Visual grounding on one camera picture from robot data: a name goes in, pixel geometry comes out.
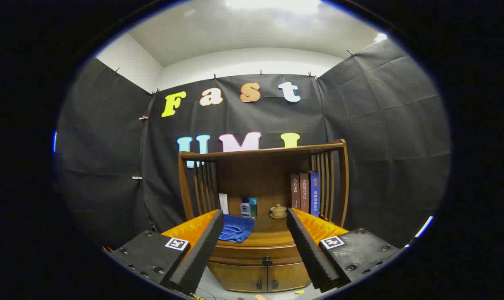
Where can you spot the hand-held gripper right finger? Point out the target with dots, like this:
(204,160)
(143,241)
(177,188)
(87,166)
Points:
(310,250)

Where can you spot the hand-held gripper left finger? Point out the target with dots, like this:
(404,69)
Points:
(197,254)

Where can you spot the wooden drawer with black knob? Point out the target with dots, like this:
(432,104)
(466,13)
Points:
(239,254)

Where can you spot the wooden cabinet door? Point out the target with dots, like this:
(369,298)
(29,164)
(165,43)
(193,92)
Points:
(287,276)
(239,277)

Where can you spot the wooden countertop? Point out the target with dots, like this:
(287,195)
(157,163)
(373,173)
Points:
(272,233)

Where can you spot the wooden cabinet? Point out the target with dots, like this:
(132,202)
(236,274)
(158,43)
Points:
(256,175)

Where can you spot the blue folded towel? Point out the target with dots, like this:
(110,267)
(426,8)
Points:
(235,229)

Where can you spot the beige lidded teacup with saucer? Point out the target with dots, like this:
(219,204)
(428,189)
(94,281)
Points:
(278,211)

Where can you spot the white tube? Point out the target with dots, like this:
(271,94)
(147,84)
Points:
(223,204)

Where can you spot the blue book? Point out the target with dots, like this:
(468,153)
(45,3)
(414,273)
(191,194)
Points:
(314,193)

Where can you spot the reddish brown book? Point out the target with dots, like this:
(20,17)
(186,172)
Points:
(304,192)

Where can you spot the dark brown book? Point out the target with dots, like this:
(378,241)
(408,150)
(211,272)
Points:
(295,191)

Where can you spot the white bottle with blue cap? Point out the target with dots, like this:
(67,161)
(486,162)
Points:
(245,209)

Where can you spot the teal bottle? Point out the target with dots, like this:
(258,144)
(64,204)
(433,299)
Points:
(253,207)

